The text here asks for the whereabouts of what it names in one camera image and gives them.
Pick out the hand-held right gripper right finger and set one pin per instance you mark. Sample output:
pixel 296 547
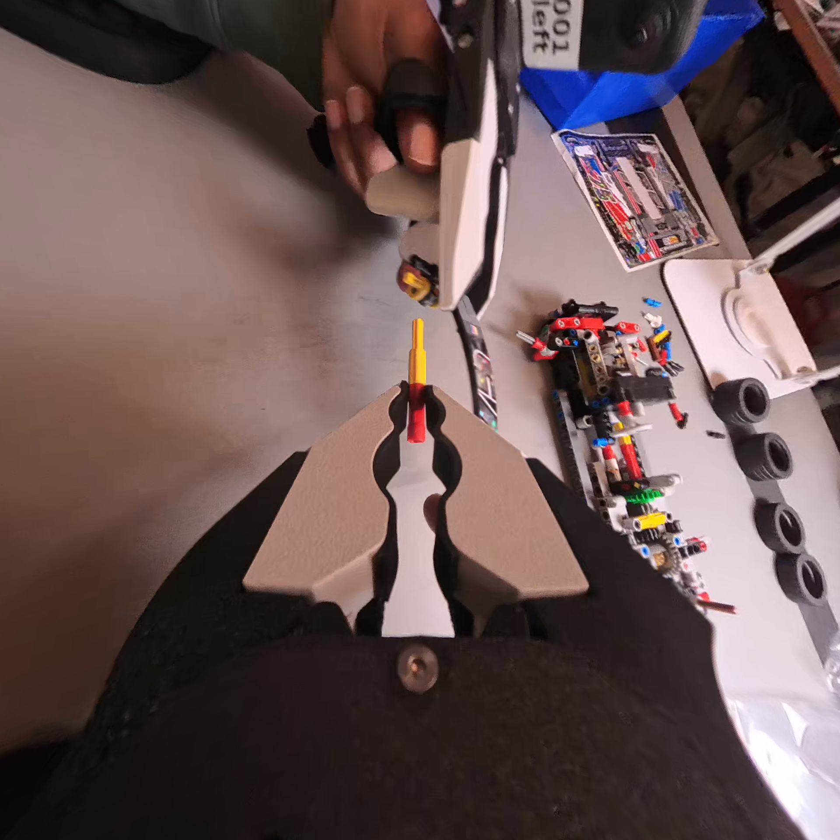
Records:
pixel 512 525

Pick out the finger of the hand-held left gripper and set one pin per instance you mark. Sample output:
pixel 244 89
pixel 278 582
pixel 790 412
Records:
pixel 500 197
pixel 466 216

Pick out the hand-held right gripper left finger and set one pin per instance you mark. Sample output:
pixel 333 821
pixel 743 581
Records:
pixel 328 518

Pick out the thin yellow lego axle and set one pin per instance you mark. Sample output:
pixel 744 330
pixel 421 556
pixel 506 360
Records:
pixel 418 334

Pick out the red lego axle pin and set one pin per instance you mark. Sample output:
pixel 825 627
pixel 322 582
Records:
pixel 416 413

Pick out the black lego panel assembly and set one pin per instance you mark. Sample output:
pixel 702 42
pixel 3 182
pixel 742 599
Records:
pixel 482 367

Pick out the yellow lego axle connector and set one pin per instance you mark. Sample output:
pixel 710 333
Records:
pixel 418 367

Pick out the person's left forearm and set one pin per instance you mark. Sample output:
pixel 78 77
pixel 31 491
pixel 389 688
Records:
pixel 262 26

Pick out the lego sticker sheet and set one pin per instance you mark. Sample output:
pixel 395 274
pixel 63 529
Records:
pixel 636 197

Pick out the lego car chassis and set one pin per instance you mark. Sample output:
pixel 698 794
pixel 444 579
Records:
pixel 617 394

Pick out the black lego tyre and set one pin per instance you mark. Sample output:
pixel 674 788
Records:
pixel 781 525
pixel 800 577
pixel 764 456
pixel 741 400

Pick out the person's right hand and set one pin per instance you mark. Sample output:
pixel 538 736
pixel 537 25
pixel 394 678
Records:
pixel 431 512

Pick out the person's left hand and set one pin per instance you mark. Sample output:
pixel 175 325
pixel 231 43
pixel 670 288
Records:
pixel 358 59

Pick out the blue plastic bin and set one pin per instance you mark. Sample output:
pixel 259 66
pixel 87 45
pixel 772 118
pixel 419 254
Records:
pixel 623 98

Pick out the white stand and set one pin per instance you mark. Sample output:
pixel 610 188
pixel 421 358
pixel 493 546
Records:
pixel 695 308

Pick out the clear plastic bag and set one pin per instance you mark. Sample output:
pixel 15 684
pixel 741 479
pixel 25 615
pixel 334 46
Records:
pixel 800 754

